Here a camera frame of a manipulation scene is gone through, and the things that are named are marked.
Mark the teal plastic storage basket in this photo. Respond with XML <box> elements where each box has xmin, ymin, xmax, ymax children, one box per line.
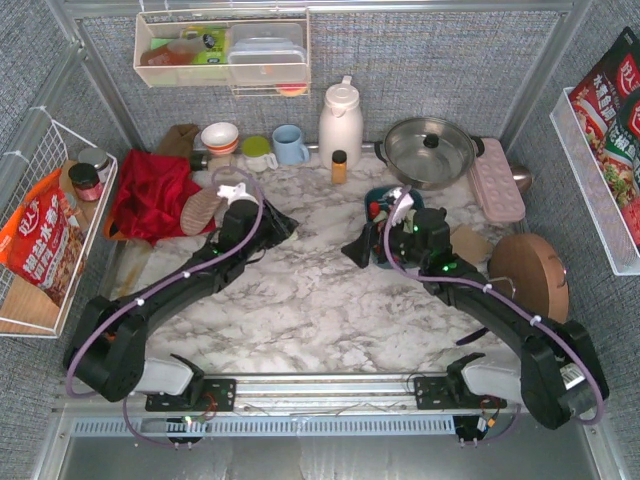
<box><xmin>364</xmin><ymin>185</ymin><xmax>401</xmax><ymax>269</ymax></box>

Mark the white wire basket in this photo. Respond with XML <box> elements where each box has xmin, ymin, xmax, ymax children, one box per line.
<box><xmin>1</xmin><ymin>106</ymin><xmax>119</xmax><ymax>338</ymax></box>

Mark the green packaged box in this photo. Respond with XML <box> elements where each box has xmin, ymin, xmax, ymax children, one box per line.
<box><xmin>180</xmin><ymin>25</ymin><xmax>228</xmax><ymax>65</ymax></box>

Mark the silver lidded jar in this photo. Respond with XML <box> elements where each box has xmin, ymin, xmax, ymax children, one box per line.
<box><xmin>78</xmin><ymin>147</ymin><xmax>111</xmax><ymax>183</ymax></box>

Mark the red cloth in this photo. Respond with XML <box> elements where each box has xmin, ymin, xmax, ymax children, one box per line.
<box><xmin>103</xmin><ymin>150</ymin><xmax>201</xmax><ymax>245</ymax></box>

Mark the purple cable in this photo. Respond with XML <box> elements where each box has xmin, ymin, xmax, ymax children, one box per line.
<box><xmin>382</xmin><ymin>185</ymin><xmax>606</xmax><ymax>446</ymax></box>
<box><xmin>65</xmin><ymin>166</ymin><xmax>265</xmax><ymax>446</ymax></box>

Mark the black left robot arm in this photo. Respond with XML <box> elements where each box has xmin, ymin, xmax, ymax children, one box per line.
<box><xmin>63</xmin><ymin>200</ymin><xmax>299</xmax><ymax>402</ymax></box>

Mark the orange snack bag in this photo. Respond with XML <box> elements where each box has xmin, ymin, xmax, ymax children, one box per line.
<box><xmin>1</xmin><ymin>169</ymin><xmax>84</xmax><ymax>306</ymax></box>

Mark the beige wall rack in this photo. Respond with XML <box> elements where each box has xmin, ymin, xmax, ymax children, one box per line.
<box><xmin>133</xmin><ymin>10</ymin><xmax>311</xmax><ymax>96</ymax></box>

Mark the round wooden board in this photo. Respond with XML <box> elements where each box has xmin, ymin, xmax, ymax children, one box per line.
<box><xmin>487</xmin><ymin>233</ymin><xmax>569</xmax><ymax>323</ymax></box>

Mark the orange spice bottle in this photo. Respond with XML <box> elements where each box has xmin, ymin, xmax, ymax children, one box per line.
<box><xmin>331</xmin><ymin>150</ymin><xmax>347</xmax><ymax>184</ymax></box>

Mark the metal bowl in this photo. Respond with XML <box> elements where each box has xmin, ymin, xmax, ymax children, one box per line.
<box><xmin>510</xmin><ymin>165</ymin><xmax>533</xmax><ymax>194</ymax></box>

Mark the white striped bowl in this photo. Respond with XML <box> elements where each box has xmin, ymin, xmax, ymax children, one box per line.
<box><xmin>201</xmin><ymin>122</ymin><xmax>239</xmax><ymax>155</ymax></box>

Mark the stainless steel pot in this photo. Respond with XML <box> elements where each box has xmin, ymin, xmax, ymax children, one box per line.
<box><xmin>373</xmin><ymin>117</ymin><xmax>485</xmax><ymax>191</ymax></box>

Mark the green lidded cup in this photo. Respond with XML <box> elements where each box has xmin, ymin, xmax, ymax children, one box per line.
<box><xmin>241</xmin><ymin>136</ymin><xmax>278</xmax><ymax>173</ymax></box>

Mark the clear plastic food container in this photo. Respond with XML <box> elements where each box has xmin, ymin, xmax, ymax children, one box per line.
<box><xmin>226</xmin><ymin>23</ymin><xmax>307</xmax><ymax>85</ymax></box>

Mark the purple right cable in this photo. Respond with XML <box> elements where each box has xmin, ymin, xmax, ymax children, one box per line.
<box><xmin>382</xmin><ymin>185</ymin><xmax>606</xmax><ymax>446</ymax></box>

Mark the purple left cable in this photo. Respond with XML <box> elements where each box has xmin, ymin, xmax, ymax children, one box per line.
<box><xmin>65</xmin><ymin>166</ymin><xmax>265</xmax><ymax>446</ymax></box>

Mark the dark lidded jar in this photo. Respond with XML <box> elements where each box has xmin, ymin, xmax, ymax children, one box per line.
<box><xmin>68</xmin><ymin>163</ymin><xmax>103</xmax><ymax>202</ymax></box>

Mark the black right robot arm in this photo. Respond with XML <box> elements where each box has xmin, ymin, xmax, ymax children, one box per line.
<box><xmin>341</xmin><ymin>208</ymin><xmax>609</xmax><ymax>430</ymax></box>

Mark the white right wall basket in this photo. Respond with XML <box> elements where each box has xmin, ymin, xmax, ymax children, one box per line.
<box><xmin>549</xmin><ymin>87</ymin><xmax>639</xmax><ymax>277</ymax></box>

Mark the white thermos jug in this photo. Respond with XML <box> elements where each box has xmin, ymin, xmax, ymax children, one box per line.
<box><xmin>318</xmin><ymin>75</ymin><xmax>364</xmax><ymax>169</ymax></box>

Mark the striped pink oven mitt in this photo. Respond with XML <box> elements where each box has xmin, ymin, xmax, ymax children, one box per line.
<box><xmin>179</xmin><ymin>180</ymin><xmax>272</xmax><ymax>236</ymax></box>

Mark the blue mug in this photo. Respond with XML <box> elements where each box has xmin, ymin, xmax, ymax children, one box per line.
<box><xmin>272</xmin><ymin>125</ymin><xmax>310</xmax><ymax>166</ymax></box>

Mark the red seasoning packet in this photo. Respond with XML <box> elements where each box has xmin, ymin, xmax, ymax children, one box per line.
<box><xmin>569</xmin><ymin>26</ymin><xmax>639</xmax><ymax>209</ymax></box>

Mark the pink egg tray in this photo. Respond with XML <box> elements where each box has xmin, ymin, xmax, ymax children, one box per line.
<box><xmin>468</xmin><ymin>137</ymin><xmax>526</xmax><ymax>223</ymax></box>

